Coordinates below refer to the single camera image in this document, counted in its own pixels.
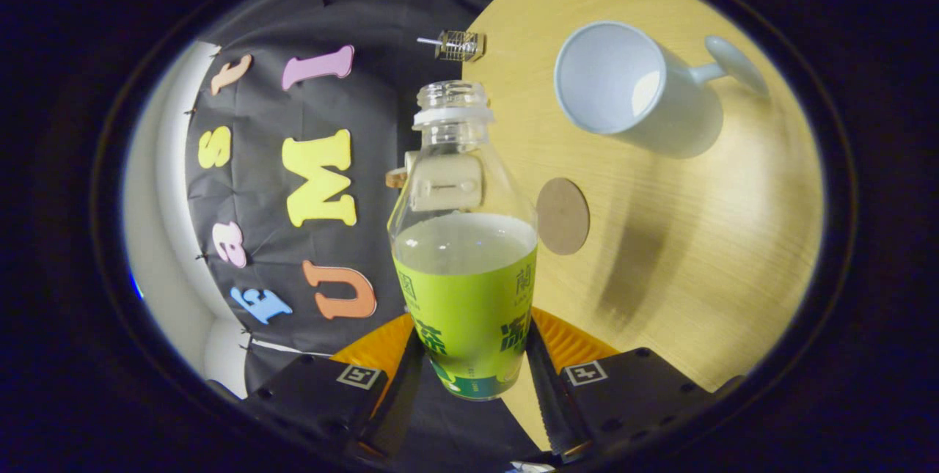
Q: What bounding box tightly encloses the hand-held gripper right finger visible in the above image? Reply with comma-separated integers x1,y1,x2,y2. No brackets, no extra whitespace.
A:
525,307,745,459

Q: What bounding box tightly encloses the pale blue cup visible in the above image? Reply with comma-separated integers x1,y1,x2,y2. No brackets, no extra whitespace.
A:
553,21,770,160

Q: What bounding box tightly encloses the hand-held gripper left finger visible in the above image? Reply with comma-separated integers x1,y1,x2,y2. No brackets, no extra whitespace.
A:
238,312,428,463

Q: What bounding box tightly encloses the green label juice bottle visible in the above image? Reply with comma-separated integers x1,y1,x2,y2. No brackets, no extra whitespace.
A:
387,80,538,401

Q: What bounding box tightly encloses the wooden table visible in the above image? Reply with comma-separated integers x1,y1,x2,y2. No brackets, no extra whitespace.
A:
461,0,824,452

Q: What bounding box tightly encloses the wire mesh holder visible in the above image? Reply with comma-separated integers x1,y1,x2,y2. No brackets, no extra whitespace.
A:
434,30,486,63

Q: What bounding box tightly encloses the round brown coaster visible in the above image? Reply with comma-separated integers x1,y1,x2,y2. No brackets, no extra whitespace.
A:
536,177,591,256

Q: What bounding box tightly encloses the white toaster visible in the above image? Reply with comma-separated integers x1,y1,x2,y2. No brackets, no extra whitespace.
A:
385,150,485,213

